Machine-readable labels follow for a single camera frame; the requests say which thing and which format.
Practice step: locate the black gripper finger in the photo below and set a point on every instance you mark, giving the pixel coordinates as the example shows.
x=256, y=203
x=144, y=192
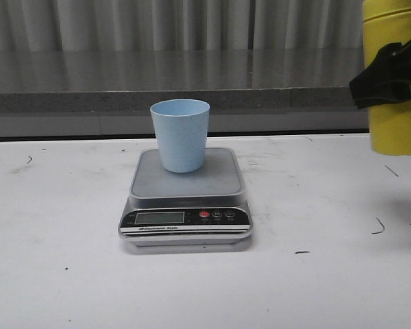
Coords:
x=387, y=80

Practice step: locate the yellow squeeze bottle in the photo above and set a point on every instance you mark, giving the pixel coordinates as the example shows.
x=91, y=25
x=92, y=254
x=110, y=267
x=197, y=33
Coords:
x=385, y=22

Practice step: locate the light blue plastic cup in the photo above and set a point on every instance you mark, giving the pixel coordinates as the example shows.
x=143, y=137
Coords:
x=181, y=128

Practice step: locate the silver digital kitchen scale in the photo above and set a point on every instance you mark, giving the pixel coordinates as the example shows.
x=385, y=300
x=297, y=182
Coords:
x=202, y=211

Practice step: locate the grey stone counter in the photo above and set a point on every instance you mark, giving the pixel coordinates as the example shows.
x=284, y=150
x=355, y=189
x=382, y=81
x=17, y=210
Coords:
x=108, y=94

